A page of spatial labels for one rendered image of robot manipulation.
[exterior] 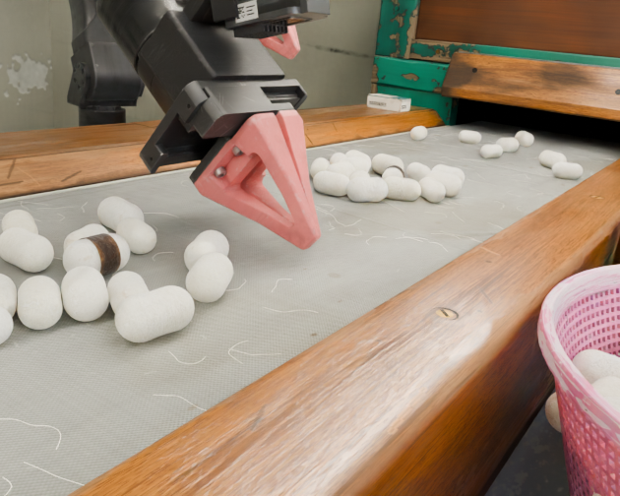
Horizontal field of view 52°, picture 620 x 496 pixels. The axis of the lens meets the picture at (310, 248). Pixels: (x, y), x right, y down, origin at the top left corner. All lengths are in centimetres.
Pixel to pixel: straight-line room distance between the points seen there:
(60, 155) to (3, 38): 227
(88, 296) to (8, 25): 254
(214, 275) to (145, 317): 5
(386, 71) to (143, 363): 96
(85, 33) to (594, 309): 72
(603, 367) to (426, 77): 87
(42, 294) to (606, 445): 22
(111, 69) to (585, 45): 68
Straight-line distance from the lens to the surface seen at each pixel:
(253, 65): 40
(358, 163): 61
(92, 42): 89
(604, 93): 100
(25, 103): 286
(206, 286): 31
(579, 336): 34
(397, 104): 101
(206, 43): 39
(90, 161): 55
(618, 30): 106
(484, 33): 111
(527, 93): 102
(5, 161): 51
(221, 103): 35
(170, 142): 39
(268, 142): 36
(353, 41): 205
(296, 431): 19
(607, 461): 24
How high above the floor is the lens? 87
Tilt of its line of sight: 19 degrees down
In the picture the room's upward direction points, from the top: 6 degrees clockwise
